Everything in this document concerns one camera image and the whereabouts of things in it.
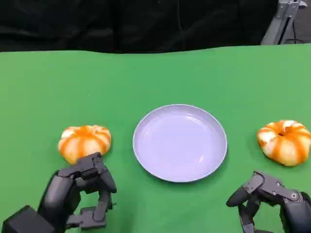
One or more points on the grey metal stand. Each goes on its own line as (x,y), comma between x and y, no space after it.
(279,21)

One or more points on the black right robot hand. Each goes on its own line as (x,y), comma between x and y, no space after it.
(274,194)

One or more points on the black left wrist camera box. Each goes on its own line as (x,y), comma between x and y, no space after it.
(26,222)

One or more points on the orange white toy bread roll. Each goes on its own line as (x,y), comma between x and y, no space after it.
(83,142)
(284,144)

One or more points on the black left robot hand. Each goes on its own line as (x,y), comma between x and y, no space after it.
(60,194)

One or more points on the lilac plate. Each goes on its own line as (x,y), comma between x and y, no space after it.
(179,143)

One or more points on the black backdrop curtain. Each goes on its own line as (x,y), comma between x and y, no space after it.
(126,24)

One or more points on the green table cloth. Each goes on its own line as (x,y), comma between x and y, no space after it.
(155,85)

